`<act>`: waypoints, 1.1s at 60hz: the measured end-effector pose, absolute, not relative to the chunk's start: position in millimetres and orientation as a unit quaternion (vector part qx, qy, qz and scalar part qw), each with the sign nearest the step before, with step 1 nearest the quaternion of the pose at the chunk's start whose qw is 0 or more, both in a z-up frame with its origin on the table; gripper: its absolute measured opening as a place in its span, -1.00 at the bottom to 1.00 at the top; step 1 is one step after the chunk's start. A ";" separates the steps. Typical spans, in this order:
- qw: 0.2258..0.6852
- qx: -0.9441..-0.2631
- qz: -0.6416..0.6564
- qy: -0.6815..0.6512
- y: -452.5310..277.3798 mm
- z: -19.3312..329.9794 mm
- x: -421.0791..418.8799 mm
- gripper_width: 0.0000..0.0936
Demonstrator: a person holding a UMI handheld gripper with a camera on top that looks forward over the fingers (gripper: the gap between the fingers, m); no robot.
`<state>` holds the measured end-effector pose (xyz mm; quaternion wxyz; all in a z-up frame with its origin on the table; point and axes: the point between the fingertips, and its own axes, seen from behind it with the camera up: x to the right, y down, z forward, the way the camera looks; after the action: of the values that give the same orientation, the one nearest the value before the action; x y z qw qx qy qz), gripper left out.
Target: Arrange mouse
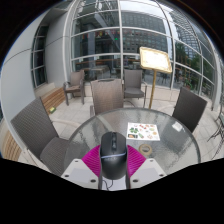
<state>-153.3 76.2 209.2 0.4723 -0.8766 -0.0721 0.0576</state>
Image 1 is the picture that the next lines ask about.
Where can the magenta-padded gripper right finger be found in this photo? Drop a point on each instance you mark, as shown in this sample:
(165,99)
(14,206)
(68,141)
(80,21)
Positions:
(148,171)

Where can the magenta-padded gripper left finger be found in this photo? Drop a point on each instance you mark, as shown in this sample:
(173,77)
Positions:
(80,171)

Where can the black computer mouse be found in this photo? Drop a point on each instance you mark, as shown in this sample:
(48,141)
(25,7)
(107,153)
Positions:
(113,156)

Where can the white printed mouse pad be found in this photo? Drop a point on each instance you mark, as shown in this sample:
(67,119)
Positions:
(116,185)

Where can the colourful picture menu card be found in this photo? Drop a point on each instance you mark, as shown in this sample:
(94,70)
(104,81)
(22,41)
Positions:
(143,131)

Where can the wooden slatted bench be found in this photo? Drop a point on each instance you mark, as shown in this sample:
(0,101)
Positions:
(10,146)
(53,99)

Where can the dark metal folding furniture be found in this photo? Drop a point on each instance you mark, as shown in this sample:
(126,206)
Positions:
(220,128)

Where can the gold menu sign stand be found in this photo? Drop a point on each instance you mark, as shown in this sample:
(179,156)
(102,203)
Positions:
(155,59)

